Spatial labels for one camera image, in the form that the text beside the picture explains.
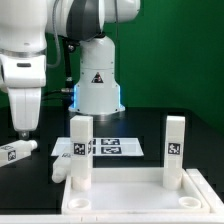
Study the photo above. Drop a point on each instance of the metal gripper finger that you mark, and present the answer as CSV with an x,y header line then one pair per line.
x,y
24,135

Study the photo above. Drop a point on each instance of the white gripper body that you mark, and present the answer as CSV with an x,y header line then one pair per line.
x,y
25,107

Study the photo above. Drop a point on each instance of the white square desk top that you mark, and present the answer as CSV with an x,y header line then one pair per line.
x,y
133,191

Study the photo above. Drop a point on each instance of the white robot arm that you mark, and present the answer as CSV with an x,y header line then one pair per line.
x,y
23,64

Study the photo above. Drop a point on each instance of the white marker base sheet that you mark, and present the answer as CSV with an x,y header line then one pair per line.
x,y
104,147

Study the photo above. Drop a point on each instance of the black camera on stand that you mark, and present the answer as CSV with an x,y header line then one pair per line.
x,y
68,48

